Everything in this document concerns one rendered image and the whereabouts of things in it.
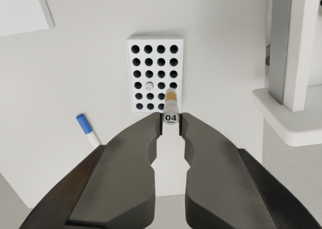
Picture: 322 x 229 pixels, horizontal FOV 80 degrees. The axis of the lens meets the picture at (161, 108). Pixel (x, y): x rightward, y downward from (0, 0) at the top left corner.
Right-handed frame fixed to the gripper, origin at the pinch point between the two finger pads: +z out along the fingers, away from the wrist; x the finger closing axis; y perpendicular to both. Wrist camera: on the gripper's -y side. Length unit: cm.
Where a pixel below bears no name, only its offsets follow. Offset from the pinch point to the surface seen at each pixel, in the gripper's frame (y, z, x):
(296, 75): -0.3, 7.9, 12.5
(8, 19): -4.9, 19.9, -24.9
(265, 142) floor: 75, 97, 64
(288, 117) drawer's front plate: 4.1, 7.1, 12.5
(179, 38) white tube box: -2.4, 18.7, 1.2
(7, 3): -7.0, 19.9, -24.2
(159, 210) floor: 152, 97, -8
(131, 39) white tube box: -2.3, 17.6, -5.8
